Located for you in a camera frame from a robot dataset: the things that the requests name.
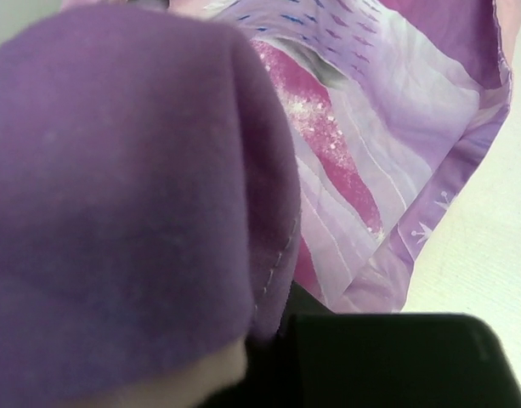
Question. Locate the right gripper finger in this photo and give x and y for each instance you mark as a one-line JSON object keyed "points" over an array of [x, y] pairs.
{"points": [[322, 359]]}

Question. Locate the pink purple pillowcase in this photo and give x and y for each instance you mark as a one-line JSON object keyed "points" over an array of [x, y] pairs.
{"points": [[170, 169]]}

